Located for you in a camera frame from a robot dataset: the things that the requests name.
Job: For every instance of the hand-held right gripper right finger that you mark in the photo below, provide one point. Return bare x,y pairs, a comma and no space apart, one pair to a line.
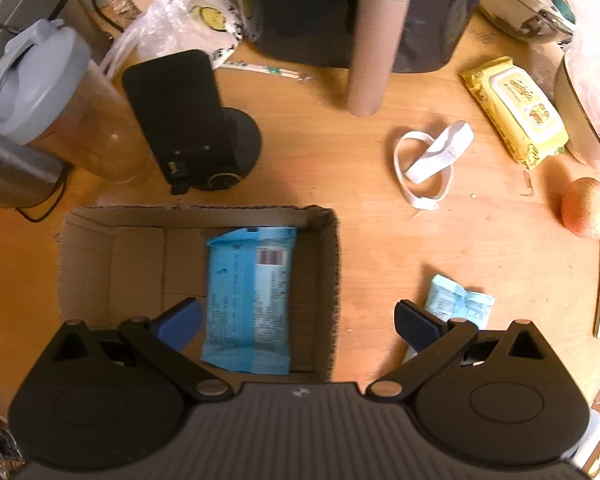
415,327

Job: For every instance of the apple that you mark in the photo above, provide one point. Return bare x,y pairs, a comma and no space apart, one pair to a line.
585,210

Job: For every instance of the wrapped chopsticks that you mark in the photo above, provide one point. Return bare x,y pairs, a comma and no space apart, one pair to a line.
275,71

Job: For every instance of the beige tumbler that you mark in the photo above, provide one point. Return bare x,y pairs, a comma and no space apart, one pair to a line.
375,60

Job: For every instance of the black phone stand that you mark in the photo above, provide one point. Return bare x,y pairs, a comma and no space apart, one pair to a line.
175,105

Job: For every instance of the black air fryer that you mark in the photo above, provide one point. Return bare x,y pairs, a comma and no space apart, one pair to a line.
305,10

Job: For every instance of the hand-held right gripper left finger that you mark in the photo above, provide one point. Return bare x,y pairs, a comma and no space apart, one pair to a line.
180,322

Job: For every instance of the steel rice cooker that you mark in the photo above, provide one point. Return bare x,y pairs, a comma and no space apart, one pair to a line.
15,175

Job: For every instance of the white bowl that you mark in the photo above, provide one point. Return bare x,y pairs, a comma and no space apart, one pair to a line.
580,130

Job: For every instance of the wooden desktop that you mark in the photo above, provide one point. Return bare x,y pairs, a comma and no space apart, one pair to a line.
330,170

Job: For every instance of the yellow wet wipes pack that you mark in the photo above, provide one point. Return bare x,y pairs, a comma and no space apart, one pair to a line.
515,105

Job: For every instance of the blue snack packet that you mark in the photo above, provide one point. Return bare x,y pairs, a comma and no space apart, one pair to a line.
250,310
460,300

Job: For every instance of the cardboard box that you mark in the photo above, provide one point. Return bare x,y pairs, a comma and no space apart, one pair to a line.
130,270

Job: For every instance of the jar with grey lid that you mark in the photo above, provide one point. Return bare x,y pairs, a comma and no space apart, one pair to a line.
100,130

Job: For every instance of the metal bowl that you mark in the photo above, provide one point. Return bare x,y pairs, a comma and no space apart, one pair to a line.
525,15

